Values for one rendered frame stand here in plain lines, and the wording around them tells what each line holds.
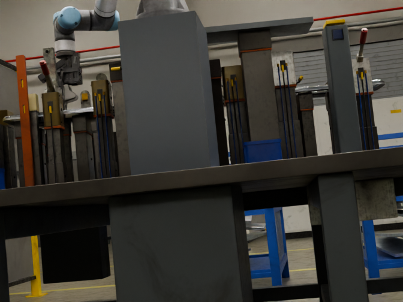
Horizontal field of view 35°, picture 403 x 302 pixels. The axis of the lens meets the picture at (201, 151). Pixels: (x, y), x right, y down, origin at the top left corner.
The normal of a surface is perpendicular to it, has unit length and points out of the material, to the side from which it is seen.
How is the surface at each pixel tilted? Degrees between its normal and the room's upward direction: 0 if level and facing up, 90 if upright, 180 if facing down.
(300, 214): 90
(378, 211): 90
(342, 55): 90
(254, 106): 90
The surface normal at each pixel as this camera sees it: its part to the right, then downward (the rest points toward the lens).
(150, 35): -0.15, -0.07
